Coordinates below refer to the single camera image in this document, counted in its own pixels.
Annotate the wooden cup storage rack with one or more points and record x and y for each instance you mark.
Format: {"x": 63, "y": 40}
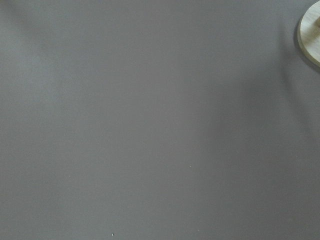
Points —
{"x": 308, "y": 33}

